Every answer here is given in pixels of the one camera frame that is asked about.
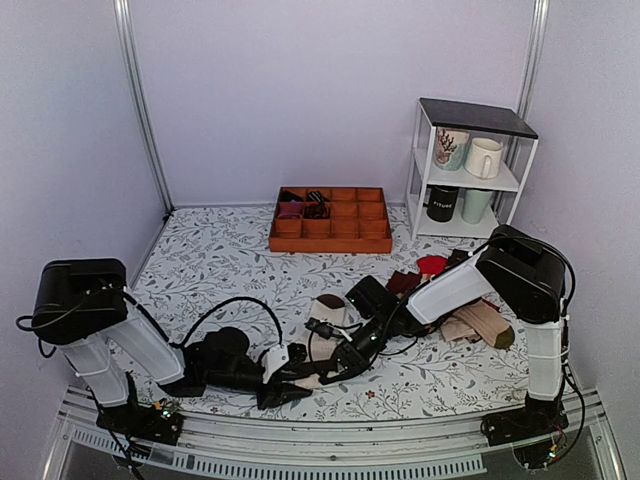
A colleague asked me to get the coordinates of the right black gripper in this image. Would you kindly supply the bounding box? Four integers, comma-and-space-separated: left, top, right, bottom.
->
323, 316, 393, 388

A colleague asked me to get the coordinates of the cream and brown sock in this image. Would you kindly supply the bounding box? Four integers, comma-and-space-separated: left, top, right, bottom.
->
294, 293, 347, 390

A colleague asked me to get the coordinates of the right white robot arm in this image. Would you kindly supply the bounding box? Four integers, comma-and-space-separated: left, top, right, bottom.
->
319, 225, 575, 436

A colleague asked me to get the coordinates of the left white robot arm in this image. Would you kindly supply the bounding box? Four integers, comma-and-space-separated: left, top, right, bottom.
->
16, 258, 312, 434

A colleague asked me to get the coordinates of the floral tablecloth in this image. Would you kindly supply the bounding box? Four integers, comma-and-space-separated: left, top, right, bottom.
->
132, 206, 528, 422

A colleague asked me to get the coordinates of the striped maroon sock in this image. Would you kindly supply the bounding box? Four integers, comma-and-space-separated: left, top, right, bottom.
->
385, 271, 425, 298

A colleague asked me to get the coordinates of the red sock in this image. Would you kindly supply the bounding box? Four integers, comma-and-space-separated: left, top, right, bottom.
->
416, 255, 448, 276

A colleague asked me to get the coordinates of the wooden compartment tray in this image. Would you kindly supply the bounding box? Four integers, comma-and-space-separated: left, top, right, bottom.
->
269, 186, 393, 254

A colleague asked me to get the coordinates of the black striped rolled sock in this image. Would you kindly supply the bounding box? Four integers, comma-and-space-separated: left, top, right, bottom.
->
304, 190, 330, 219

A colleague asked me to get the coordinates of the brown argyle sock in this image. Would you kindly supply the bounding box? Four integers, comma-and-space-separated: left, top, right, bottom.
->
445, 249, 473, 270

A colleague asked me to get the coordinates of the magenta rolled sock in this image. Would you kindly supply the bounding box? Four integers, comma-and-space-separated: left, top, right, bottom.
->
276, 200, 305, 219

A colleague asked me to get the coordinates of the dark rolled sock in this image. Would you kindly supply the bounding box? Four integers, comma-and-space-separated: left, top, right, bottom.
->
278, 190, 304, 202

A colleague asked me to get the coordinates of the black mug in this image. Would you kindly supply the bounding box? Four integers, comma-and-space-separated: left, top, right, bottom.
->
427, 185, 459, 223

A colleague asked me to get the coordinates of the pale green cup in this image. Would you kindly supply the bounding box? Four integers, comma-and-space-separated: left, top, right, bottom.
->
461, 189, 494, 225

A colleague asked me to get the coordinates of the white metal shelf rack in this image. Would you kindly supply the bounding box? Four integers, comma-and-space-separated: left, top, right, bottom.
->
405, 98, 539, 238

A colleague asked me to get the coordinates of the floral pattern mug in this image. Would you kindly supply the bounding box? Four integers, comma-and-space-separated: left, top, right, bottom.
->
434, 127, 470, 171

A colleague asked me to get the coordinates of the white ceramic mug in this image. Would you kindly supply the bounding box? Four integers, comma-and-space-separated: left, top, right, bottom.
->
464, 137, 503, 179

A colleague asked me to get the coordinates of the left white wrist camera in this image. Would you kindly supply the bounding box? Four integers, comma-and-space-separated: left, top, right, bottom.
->
260, 343, 307, 384

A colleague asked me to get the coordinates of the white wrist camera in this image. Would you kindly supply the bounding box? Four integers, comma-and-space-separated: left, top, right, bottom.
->
305, 317, 363, 342
260, 343, 307, 384

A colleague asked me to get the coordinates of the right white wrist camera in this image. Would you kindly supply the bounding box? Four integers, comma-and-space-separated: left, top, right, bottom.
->
305, 317, 363, 342

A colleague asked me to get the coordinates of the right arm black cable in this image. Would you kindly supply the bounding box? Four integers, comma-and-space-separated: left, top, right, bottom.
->
305, 294, 421, 374

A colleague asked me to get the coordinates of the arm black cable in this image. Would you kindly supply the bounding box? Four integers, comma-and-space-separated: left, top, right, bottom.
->
305, 294, 421, 374
172, 295, 284, 349

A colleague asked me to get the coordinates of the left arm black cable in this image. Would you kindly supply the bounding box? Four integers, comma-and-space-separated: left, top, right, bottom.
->
172, 295, 284, 349

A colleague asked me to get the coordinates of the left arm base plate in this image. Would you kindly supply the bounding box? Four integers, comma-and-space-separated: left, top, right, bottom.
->
96, 404, 184, 446

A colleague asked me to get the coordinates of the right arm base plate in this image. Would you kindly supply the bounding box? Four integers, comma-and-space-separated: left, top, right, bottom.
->
480, 407, 569, 446

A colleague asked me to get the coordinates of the right aluminium corner post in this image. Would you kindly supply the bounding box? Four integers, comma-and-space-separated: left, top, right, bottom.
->
516, 0, 550, 120

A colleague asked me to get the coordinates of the aluminium corner post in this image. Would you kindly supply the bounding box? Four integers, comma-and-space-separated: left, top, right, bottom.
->
113, 0, 175, 216
516, 0, 550, 120

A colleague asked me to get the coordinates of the left aluminium corner post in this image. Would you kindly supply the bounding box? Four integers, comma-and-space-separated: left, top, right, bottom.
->
113, 0, 175, 216

